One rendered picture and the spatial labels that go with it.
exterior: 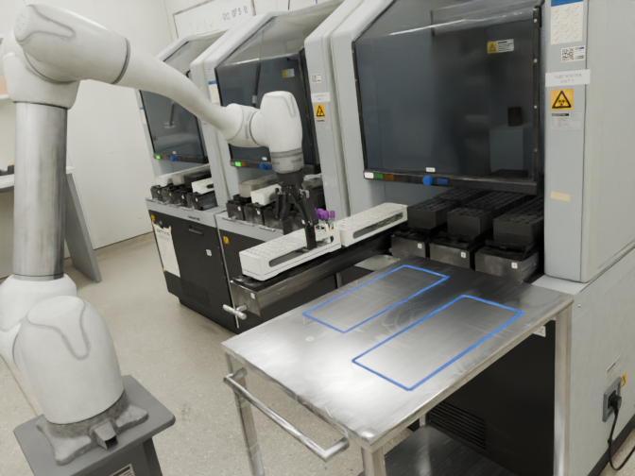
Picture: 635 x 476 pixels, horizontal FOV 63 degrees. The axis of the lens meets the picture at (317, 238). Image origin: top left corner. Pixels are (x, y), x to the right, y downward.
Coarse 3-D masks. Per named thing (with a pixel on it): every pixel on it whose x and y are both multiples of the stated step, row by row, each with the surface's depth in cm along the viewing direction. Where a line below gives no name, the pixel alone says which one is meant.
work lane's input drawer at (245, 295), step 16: (400, 224) 170; (368, 240) 161; (384, 240) 164; (320, 256) 155; (336, 256) 152; (352, 256) 156; (368, 256) 160; (288, 272) 142; (304, 272) 144; (320, 272) 148; (336, 272) 152; (240, 288) 140; (256, 288) 135; (272, 288) 138; (288, 288) 141; (240, 304) 143; (256, 304) 136
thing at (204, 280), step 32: (192, 64) 241; (160, 160) 305; (224, 192) 255; (160, 224) 307; (192, 224) 273; (160, 256) 324; (192, 256) 286; (224, 256) 259; (192, 288) 300; (224, 288) 267; (224, 320) 279
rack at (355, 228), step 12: (384, 204) 178; (396, 204) 175; (360, 216) 168; (372, 216) 166; (384, 216) 165; (396, 216) 175; (348, 228) 157; (360, 228) 159; (372, 228) 171; (384, 228) 166; (348, 240) 156
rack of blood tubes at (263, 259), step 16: (272, 240) 149; (288, 240) 148; (304, 240) 147; (336, 240) 153; (240, 256) 142; (256, 256) 138; (272, 256) 138; (288, 256) 151; (304, 256) 146; (256, 272) 138; (272, 272) 139
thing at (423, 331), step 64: (320, 320) 112; (384, 320) 108; (448, 320) 104; (512, 320) 101; (320, 384) 89; (384, 384) 86; (448, 384) 84; (256, 448) 115; (320, 448) 79; (448, 448) 145
